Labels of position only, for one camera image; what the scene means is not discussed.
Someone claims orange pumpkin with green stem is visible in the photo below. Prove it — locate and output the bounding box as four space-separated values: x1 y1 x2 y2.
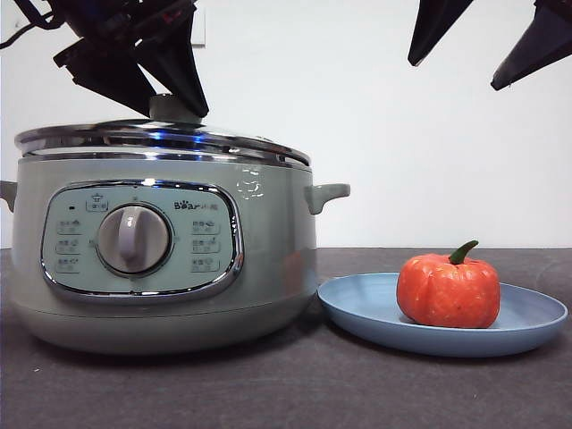
395 240 501 330

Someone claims white wall socket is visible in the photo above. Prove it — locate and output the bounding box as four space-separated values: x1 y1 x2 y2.
191 9 208 48

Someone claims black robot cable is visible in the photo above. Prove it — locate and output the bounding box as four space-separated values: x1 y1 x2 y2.
0 0 68 50

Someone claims glass lid with green knob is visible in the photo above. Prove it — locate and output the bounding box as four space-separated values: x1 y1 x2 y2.
13 94 311 168

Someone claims pale green electric steamer pot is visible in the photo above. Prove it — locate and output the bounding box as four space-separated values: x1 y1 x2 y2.
0 150 351 357

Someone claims blue round plate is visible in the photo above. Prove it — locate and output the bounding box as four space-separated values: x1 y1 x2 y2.
315 272 570 359

